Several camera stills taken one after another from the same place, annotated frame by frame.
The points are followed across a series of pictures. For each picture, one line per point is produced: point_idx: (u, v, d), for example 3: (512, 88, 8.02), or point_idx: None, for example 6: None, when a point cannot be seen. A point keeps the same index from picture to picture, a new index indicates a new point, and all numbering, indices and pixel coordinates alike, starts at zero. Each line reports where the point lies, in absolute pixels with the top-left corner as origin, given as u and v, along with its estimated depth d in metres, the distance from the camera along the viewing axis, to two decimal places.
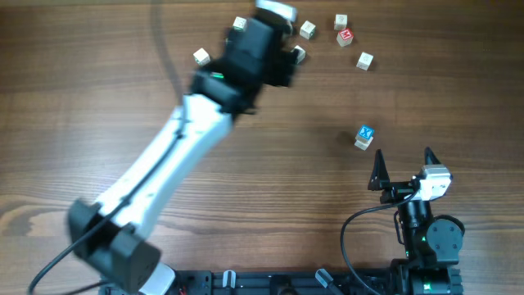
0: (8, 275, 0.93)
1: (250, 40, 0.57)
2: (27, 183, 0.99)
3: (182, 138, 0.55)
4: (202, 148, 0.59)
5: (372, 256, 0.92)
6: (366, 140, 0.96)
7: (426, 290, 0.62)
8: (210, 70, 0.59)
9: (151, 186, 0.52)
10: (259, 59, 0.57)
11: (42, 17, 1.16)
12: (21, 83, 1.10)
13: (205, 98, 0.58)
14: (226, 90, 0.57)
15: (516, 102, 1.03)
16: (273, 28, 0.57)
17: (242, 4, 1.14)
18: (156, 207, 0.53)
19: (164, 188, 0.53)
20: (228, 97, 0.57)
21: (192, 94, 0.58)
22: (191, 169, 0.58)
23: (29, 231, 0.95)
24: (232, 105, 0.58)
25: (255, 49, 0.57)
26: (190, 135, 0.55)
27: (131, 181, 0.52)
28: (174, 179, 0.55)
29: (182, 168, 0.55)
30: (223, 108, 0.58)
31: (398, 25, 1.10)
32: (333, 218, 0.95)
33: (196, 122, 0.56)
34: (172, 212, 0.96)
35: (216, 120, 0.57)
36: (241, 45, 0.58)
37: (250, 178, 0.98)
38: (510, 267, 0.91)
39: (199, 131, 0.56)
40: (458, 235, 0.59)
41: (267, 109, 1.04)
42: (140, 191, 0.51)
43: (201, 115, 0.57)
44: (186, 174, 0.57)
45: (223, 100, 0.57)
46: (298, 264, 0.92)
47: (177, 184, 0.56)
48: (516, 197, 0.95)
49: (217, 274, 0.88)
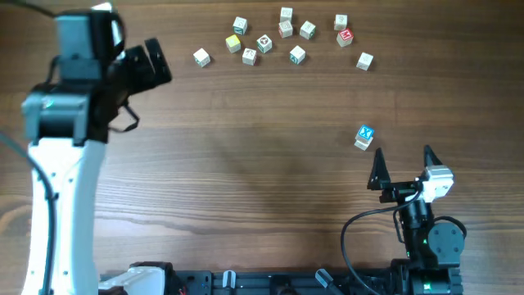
0: (9, 275, 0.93)
1: (71, 43, 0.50)
2: (27, 183, 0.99)
3: (56, 198, 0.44)
4: (92, 185, 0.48)
5: (372, 256, 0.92)
6: (366, 140, 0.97)
7: (426, 289, 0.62)
8: (40, 94, 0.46)
9: (61, 262, 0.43)
10: (94, 60, 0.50)
11: (41, 17, 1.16)
12: (21, 83, 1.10)
13: (51, 138, 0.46)
14: (72, 109, 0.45)
15: (515, 102, 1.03)
16: (90, 18, 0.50)
17: (242, 4, 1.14)
18: (86, 276, 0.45)
19: (75, 256, 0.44)
20: (78, 115, 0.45)
21: (36, 142, 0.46)
22: (92, 214, 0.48)
23: (29, 231, 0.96)
24: (85, 120, 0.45)
25: (84, 51, 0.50)
26: (63, 188, 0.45)
27: (37, 273, 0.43)
28: (80, 233, 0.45)
29: (79, 221, 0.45)
30: (78, 140, 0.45)
31: (398, 25, 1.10)
32: (333, 218, 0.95)
33: (63, 170, 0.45)
34: (171, 212, 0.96)
35: (80, 155, 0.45)
36: (65, 56, 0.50)
37: (250, 178, 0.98)
38: (510, 267, 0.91)
39: (71, 179, 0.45)
40: (460, 238, 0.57)
41: (267, 109, 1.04)
42: (53, 277, 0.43)
43: (62, 158, 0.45)
44: (88, 224, 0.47)
45: (74, 120, 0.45)
46: (298, 264, 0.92)
47: (88, 239, 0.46)
48: (516, 198, 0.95)
49: (217, 274, 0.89)
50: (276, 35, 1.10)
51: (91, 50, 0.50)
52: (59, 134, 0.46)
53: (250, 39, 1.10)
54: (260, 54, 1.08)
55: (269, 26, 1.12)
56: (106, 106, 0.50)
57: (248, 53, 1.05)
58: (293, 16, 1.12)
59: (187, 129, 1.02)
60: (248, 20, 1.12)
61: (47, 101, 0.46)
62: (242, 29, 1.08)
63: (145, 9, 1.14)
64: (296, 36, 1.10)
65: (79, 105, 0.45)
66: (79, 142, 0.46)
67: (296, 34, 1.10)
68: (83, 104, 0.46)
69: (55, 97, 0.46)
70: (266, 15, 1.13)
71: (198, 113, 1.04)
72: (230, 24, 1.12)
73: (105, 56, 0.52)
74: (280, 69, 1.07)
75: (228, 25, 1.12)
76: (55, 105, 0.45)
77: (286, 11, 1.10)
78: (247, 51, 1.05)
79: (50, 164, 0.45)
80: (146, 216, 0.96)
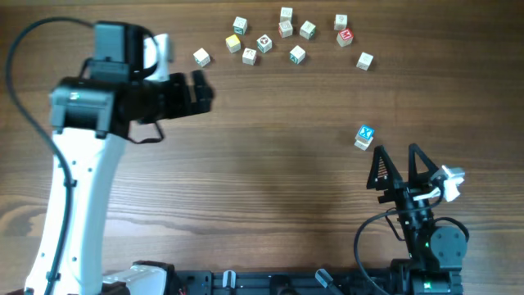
0: (10, 275, 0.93)
1: (104, 47, 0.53)
2: (26, 183, 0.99)
3: (75, 186, 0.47)
4: (110, 176, 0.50)
5: (372, 256, 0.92)
6: (366, 140, 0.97)
7: (426, 289, 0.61)
8: (69, 86, 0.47)
9: (72, 249, 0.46)
10: (124, 62, 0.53)
11: (41, 17, 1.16)
12: (21, 83, 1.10)
13: (73, 129, 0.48)
14: (97, 102, 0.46)
15: (515, 102, 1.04)
16: (124, 29, 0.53)
17: (242, 4, 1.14)
18: (93, 266, 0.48)
19: (84, 247, 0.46)
20: (101, 107, 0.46)
21: (60, 130, 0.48)
22: (107, 204, 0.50)
23: (29, 231, 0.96)
24: (108, 115, 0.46)
25: (115, 54, 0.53)
26: (83, 177, 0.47)
27: (48, 255, 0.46)
28: (93, 224, 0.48)
29: (93, 211, 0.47)
30: (100, 132, 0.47)
31: (398, 25, 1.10)
32: (333, 218, 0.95)
33: (83, 160, 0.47)
34: (171, 212, 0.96)
35: (101, 147, 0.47)
36: (99, 58, 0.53)
37: (250, 178, 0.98)
38: (509, 267, 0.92)
39: (90, 169, 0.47)
40: (463, 241, 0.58)
41: (267, 109, 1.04)
42: (61, 261, 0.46)
43: (85, 148, 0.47)
44: (103, 214, 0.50)
45: (98, 113, 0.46)
46: (298, 264, 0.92)
47: (100, 230, 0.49)
48: (515, 198, 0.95)
49: (217, 274, 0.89)
50: (276, 35, 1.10)
51: (121, 52, 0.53)
52: (80, 126, 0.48)
53: (250, 39, 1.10)
54: (260, 54, 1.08)
55: (270, 26, 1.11)
56: (133, 106, 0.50)
57: (248, 53, 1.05)
58: (293, 16, 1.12)
59: (187, 129, 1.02)
60: (248, 20, 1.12)
61: (74, 93, 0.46)
62: (242, 29, 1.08)
63: (145, 9, 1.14)
64: (296, 36, 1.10)
65: (102, 99, 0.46)
66: (101, 134, 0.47)
67: (296, 34, 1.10)
68: (109, 99, 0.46)
69: (83, 90, 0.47)
70: (266, 15, 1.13)
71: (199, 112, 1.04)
72: (230, 24, 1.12)
73: (135, 65, 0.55)
74: (280, 69, 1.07)
75: (228, 25, 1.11)
76: (81, 98, 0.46)
77: (286, 11, 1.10)
78: (247, 51, 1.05)
79: (72, 152, 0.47)
80: (146, 216, 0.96)
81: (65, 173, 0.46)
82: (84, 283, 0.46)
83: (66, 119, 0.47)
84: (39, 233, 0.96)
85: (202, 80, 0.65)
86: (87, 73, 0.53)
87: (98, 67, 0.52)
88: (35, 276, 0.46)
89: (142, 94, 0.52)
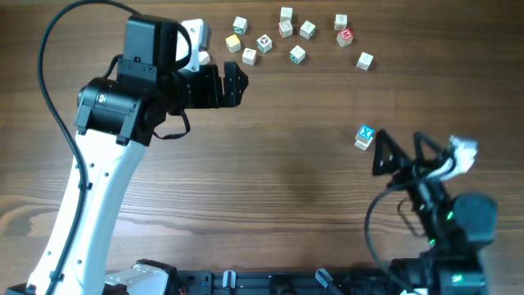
0: (9, 275, 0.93)
1: (135, 45, 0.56)
2: (27, 183, 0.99)
3: (90, 189, 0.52)
4: (123, 183, 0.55)
5: (372, 256, 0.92)
6: (366, 140, 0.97)
7: (457, 283, 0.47)
8: (99, 89, 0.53)
9: (79, 250, 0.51)
10: (152, 65, 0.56)
11: (41, 17, 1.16)
12: (20, 82, 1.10)
13: (97, 130, 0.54)
14: (123, 108, 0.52)
15: (515, 102, 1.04)
16: (155, 27, 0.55)
17: (242, 4, 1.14)
18: (97, 268, 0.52)
19: (90, 248, 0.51)
20: (126, 114, 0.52)
21: (83, 131, 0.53)
22: (117, 209, 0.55)
23: (29, 231, 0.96)
24: (133, 121, 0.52)
25: (144, 55, 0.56)
26: (97, 181, 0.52)
27: (56, 251, 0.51)
28: (103, 226, 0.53)
29: (104, 215, 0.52)
30: (121, 138, 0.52)
31: (397, 25, 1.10)
32: (333, 218, 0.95)
33: (98, 165, 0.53)
34: (171, 212, 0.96)
35: (119, 155, 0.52)
36: (128, 56, 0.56)
37: (250, 178, 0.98)
38: (509, 267, 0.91)
39: (106, 174, 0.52)
40: (492, 211, 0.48)
41: (267, 109, 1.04)
42: (68, 260, 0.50)
43: (103, 153, 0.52)
44: (112, 219, 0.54)
45: (123, 120, 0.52)
46: (298, 264, 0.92)
47: (107, 233, 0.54)
48: (516, 197, 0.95)
49: (217, 274, 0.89)
50: (276, 35, 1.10)
51: (151, 55, 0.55)
52: (107, 128, 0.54)
53: (250, 38, 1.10)
54: (260, 54, 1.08)
55: (270, 25, 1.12)
56: (156, 111, 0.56)
57: (248, 53, 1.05)
58: (293, 16, 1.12)
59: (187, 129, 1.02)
60: (248, 20, 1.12)
61: (102, 96, 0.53)
62: (242, 29, 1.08)
63: (145, 9, 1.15)
64: (296, 36, 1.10)
65: (128, 106, 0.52)
66: (123, 141, 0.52)
67: (296, 34, 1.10)
68: (133, 109, 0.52)
69: (111, 94, 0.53)
70: (266, 15, 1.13)
71: (199, 112, 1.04)
72: (230, 24, 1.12)
73: (164, 65, 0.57)
74: (280, 68, 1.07)
75: (228, 25, 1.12)
76: (108, 102, 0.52)
77: (286, 11, 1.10)
78: (247, 51, 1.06)
79: (90, 156, 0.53)
80: (146, 216, 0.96)
81: (82, 175, 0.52)
82: (86, 283, 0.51)
83: (92, 119, 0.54)
84: (38, 233, 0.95)
85: (234, 74, 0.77)
86: (116, 70, 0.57)
87: (127, 66, 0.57)
88: (41, 271, 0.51)
89: (168, 92, 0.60)
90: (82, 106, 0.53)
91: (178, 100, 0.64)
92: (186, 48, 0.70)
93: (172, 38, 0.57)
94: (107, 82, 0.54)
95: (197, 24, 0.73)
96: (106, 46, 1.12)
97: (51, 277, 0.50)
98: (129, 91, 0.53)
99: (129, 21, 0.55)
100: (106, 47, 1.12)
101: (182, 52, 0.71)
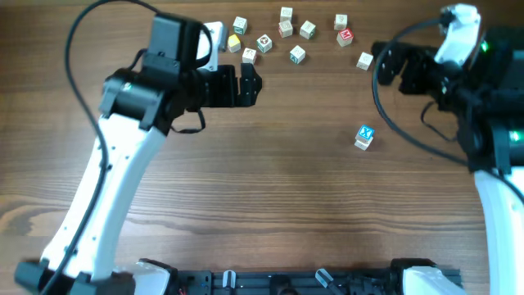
0: (10, 275, 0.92)
1: (160, 40, 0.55)
2: (27, 183, 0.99)
3: (110, 170, 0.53)
4: (142, 168, 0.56)
5: (372, 256, 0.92)
6: (366, 140, 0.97)
7: (513, 141, 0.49)
8: (124, 79, 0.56)
9: (94, 228, 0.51)
10: (176, 59, 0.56)
11: (42, 17, 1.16)
12: (20, 83, 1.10)
13: (119, 115, 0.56)
14: (146, 101, 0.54)
15: None
16: (182, 26, 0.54)
17: (242, 4, 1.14)
18: (109, 251, 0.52)
19: (106, 227, 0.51)
20: (149, 106, 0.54)
21: (107, 115, 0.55)
22: (133, 192, 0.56)
23: (29, 231, 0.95)
24: (155, 113, 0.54)
25: (168, 51, 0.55)
26: (118, 161, 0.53)
27: (72, 228, 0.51)
28: (119, 208, 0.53)
29: (122, 195, 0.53)
30: (143, 124, 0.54)
31: (397, 25, 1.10)
32: (333, 218, 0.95)
33: (119, 147, 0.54)
34: (171, 212, 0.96)
35: (142, 138, 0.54)
36: (153, 50, 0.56)
37: (250, 178, 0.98)
38: None
39: (127, 156, 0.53)
40: None
41: (267, 109, 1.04)
42: (83, 237, 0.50)
43: (127, 137, 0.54)
44: (128, 202, 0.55)
45: (146, 109, 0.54)
46: (298, 264, 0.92)
47: (122, 215, 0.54)
48: None
49: (218, 274, 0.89)
50: (276, 35, 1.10)
51: (175, 49, 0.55)
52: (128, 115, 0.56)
53: (250, 38, 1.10)
54: (260, 54, 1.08)
55: (270, 25, 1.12)
56: (177, 102, 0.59)
57: (248, 53, 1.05)
58: (293, 16, 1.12)
59: (187, 129, 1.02)
60: (248, 20, 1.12)
61: (128, 84, 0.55)
62: (242, 29, 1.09)
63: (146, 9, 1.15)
64: (296, 36, 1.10)
65: (152, 99, 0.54)
66: (145, 127, 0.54)
67: (296, 34, 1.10)
68: (156, 100, 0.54)
69: (136, 85, 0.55)
70: (266, 15, 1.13)
71: (199, 112, 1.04)
72: (230, 24, 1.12)
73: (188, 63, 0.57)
74: (280, 68, 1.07)
75: (228, 25, 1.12)
76: (133, 92, 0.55)
77: (286, 11, 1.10)
78: (247, 51, 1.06)
79: (113, 138, 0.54)
80: (146, 216, 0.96)
81: (103, 155, 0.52)
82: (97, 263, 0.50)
83: (116, 105, 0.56)
84: (38, 233, 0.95)
85: (250, 74, 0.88)
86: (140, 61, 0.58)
87: (150, 61, 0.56)
88: (55, 246, 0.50)
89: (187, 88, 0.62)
90: (107, 93, 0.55)
91: (196, 97, 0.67)
92: (205, 48, 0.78)
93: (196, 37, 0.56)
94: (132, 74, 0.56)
95: (217, 25, 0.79)
96: (106, 45, 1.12)
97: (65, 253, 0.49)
98: (154, 83, 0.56)
99: (156, 17, 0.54)
100: (106, 47, 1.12)
101: (203, 51, 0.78)
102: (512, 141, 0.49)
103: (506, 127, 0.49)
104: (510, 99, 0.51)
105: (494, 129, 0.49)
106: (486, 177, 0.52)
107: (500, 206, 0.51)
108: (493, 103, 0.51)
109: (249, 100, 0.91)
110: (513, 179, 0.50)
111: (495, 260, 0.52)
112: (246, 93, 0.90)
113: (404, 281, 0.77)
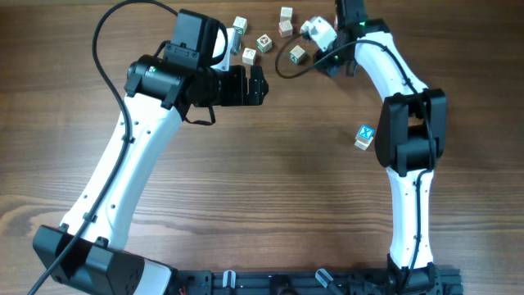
0: (9, 275, 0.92)
1: (184, 34, 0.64)
2: (27, 183, 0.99)
3: (133, 142, 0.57)
4: (159, 148, 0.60)
5: (372, 256, 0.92)
6: (367, 140, 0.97)
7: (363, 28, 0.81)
8: (147, 65, 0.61)
9: (113, 197, 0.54)
10: (196, 51, 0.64)
11: (41, 17, 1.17)
12: (20, 82, 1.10)
13: (142, 94, 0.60)
14: (168, 82, 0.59)
15: (517, 102, 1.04)
16: (203, 20, 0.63)
17: (242, 4, 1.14)
18: (124, 220, 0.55)
19: (124, 197, 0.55)
20: (170, 87, 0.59)
21: (132, 94, 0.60)
22: (150, 171, 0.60)
23: (29, 231, 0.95)
24: (176, 92, 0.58)
25: (191, 43, 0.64)
26: (141, 136, 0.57)
27: (92, 197, 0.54)
28: (137, 181, 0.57)
29: (140, 170, 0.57)
30: (165, 103, 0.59)
31: (397, 26, 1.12)
32: (333, 218, 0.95)
33: (141, 123, 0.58)
34: (171, 212, 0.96)
35: (163, 116, 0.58)
36: (178, 42, 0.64)
37: (250, 178, 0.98)
38: (510, 268, 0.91)
39: (149, 132, 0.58)
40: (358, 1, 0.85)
41: (268, 108, 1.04)
42: (101, 206, 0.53)
43: (150, 115, 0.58)
44: (144, 177, 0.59)
45: (167, 91, 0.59)
46: (298, 264, 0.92)
47: (137, 190, 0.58)
48: (516, 198, 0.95)
49: (217, 274, 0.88)
50: (276, 35, 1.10)
51: (196, 42, 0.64)
52: (151, 94, 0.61)
53: (250, 38, 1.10)
54: (260, 54, 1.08)
55: (269, 25, 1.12)
56: (196, 88, 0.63)
57: (248, 53, 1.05)
58: (293, 16, 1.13)
59: (186, 129, 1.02)
60: (248, 20, 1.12)
61: (151, 68, 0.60)
62: (243, 29, 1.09)
63: (146, 9, 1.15)
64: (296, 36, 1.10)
65: (173, 81, 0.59)
66: (166, 105, 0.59)
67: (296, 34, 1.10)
68: (177, 83, 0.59)
69: (159, 69, 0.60)
70: (266, 15, 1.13)
71: (200, 112, 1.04)
72: (229, 24, 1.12)
73: (207, 53, 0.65)
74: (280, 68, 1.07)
75: (228, 24, 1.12)
76: (157, 74, 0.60)
77: (286, 11, 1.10)
78: (247, 51, 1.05)
79: (136, 115, 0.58)
80: (146, 216, 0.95)
81: (127, 129, 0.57)
82: (115, 231, 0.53)
83: (141, 87, 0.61)
84: None
85: (259, 76, 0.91)
86: (163, 53, 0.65)
87: (173, 51, 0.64)
88: (75, 213, 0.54)
89: (205, 81, 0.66)
90: (132, 75, 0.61)
91: (210, 91, 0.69)
92: (222, 45, 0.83)
93: (214, 34, 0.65)
94: (155, 60, 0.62)
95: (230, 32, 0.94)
96: (105, 45, 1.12)
97: (85, 220, 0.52)
98: (175, 69, 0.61)
99: (181, 12, 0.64)
100: (106, 47, 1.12)
101: (219, 47, 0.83)
102: (362, 26, 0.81)
103: (356, 25, 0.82)
104: (355, 18, 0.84)
105: (354, 30, 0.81)
106: (356, 52, 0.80)
107: (362, 60, 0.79)
108: (349, 20, 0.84)
109: (257, 99, 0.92)
110: (369, 38, 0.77)
111: (376, 83, 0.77)
112: (254, 93, 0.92)
113: (394, 251, 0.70)
